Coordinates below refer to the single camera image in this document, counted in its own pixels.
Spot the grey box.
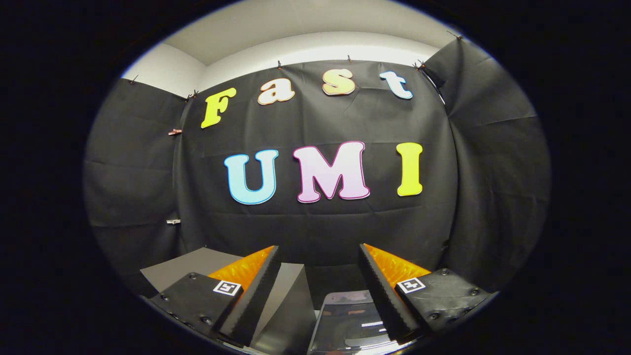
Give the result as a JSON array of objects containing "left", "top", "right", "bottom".
[{"left": 140, "top": 248, "right": 317, "bottom": 354}]

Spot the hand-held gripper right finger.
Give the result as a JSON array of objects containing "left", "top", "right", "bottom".
[{"left": 358, "top": 243, "right": 495, "bottom": 345}]

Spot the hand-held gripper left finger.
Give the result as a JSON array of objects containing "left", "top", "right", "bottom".
[{"left": 150, "top": 245, "right": 280, "bottom": 348}]

